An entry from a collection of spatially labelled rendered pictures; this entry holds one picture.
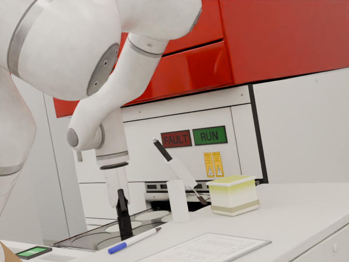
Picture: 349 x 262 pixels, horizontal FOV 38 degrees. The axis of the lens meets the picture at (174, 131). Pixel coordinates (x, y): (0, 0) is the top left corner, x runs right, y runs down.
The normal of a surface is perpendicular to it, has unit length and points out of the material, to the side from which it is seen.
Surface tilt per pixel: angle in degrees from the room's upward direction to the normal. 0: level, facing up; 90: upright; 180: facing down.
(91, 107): 72
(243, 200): 90
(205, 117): 90
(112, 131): 90
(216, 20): 90
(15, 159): 130
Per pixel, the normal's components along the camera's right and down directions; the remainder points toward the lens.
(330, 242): 0.71, -0.08
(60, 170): -0.69, 0.15
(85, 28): 0.40, -0.25
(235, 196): 0.51, -0.04
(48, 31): -0.06, -0.06
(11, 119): 0.69, -0.42
